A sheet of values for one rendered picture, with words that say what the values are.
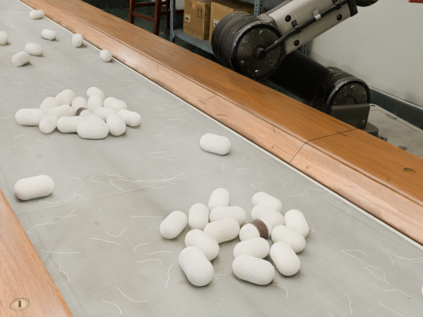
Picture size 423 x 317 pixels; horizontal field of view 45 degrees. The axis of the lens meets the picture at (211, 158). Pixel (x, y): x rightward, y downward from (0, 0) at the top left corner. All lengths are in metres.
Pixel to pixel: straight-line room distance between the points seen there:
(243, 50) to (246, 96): 0.37
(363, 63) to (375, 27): 0.21
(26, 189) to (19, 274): 0.14
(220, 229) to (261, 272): 0.06
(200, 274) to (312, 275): 0.10
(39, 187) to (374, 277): 0.31
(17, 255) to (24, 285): 0.04
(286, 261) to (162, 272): 0.10
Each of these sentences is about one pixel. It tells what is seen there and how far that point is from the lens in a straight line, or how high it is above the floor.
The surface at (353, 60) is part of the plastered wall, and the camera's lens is 3.19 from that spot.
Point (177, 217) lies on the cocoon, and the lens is 0.45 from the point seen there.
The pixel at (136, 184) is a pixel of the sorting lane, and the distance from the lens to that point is 0.54.
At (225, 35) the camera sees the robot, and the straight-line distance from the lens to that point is 1.13.
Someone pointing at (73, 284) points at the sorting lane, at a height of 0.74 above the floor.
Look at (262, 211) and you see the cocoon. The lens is 0.47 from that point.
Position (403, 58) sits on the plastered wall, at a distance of 2.95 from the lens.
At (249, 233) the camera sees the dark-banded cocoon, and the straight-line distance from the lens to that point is 0.44.
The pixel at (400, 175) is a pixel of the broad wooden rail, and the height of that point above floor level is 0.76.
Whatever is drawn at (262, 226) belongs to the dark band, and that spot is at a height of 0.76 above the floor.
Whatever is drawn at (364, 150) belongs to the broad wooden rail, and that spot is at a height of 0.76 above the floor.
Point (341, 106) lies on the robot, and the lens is 1.27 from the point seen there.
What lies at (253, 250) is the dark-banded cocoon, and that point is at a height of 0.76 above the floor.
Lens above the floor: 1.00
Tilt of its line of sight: 26 degrees down
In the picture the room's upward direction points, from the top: 4 degrees clockwise
